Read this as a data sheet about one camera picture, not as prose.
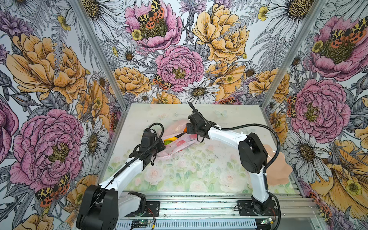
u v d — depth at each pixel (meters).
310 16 0.75
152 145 0.62
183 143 0.87
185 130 0.89
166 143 0.91
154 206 0.75
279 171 0.85
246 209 0.74
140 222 0.71
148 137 0.66
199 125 0.74
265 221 0.72
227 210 0.76
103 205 0.40
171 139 0.94
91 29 0.80
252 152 0.54
